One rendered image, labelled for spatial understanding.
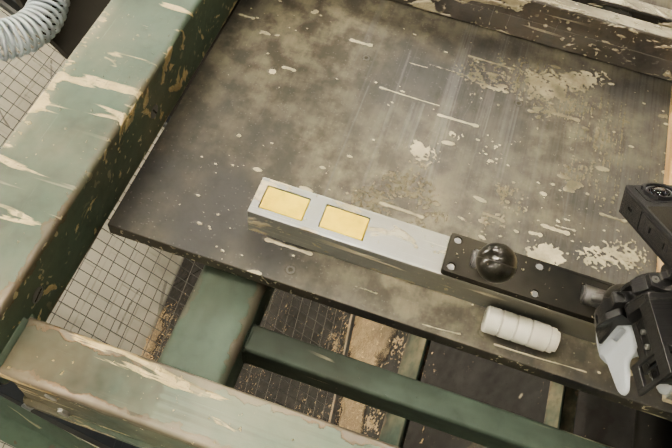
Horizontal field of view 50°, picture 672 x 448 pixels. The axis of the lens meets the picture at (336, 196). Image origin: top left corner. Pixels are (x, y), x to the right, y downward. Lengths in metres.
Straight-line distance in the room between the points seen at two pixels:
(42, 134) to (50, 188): 0.07
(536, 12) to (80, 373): 0.73
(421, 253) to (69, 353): 0.37
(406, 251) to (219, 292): 0.22
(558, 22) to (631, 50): 0.11
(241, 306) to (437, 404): 0.24
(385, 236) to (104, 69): 0.36
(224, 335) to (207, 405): 0.13
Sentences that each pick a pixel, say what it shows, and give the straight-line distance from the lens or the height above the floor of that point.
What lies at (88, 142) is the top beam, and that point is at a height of 1.85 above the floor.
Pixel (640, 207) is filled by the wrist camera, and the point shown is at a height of 1.53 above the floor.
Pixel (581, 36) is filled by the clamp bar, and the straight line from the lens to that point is 1.08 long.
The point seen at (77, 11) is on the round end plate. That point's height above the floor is 1.93.
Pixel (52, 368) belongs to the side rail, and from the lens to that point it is 0.74.
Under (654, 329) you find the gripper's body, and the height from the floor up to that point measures 1.51.
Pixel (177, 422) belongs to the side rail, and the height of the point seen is 1.66.
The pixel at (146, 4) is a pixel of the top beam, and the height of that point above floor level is 1.88.
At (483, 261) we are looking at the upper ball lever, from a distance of 0.68.
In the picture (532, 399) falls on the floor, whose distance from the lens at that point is 2.74.
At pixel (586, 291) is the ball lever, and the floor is 1.39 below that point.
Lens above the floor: 1.94
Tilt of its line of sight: 24 degrees down
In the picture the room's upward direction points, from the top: 52 degrees counter-clockwise
